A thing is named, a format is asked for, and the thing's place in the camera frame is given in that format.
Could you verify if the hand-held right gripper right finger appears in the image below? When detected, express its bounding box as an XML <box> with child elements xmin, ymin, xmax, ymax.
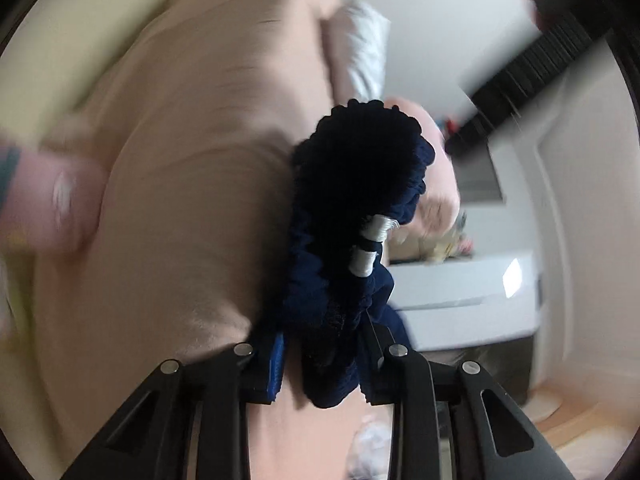
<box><xmin>360</xmin><ymin>320</ymin><xmax>576</xmax><ymax>480</ymax></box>

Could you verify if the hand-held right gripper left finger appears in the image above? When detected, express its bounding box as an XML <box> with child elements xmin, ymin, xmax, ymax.
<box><xmin>60</xmin><ymin>332</ymin><xmax>290</xmax><ymax>480</ymax></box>

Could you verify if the grey door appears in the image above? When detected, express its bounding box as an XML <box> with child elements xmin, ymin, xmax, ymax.
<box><xmin>460</xmin><ymin>156</ymin><xmax>502</xmax><ymax>202</ymax></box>

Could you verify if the rolled pink quilt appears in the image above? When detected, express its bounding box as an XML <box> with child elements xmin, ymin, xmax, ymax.
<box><xmin>385</xmin><ymin>97</ymin><xmax>461</xmax><ymax>241</ymax></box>

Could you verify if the white folded shirt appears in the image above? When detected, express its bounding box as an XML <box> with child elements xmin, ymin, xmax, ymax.
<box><xmin>322</xmin><ymin>0</ymin><xmax>392</xmax><ymax>106</ymax></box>

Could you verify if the bed with pink sheet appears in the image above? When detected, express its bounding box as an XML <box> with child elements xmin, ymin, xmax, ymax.
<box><xmin>30</xmin><ymin>0</ymin><xmax>396</xmax><ymax>480</ymax></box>

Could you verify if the pink printed fleece cloth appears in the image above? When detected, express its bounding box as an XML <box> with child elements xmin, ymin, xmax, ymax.
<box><xmin>0</xmin><ymin>142</ymin><xmax>108</xmax><ymax>256</ymax></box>

